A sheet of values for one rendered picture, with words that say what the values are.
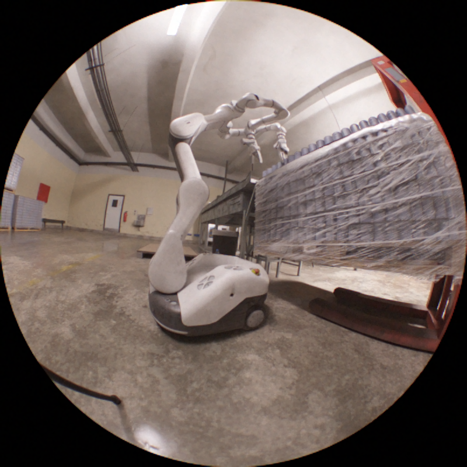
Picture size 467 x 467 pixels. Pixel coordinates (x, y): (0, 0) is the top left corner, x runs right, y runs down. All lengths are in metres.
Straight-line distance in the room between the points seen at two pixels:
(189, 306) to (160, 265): 0.22
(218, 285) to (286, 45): 4.56
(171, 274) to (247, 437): 0.68
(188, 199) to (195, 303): 0.45
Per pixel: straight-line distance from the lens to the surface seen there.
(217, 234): 1.93
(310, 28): 4.46
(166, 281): 0.66
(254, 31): 4.31
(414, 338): 1.03
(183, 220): 0.64
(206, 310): 0.58
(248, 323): 0.75
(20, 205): 6.29
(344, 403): 0.65
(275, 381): 0.61
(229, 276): 0.57
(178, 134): 0.83
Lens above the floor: 0.50
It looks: 2 degrees up
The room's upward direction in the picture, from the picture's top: 5 degrees clockwise
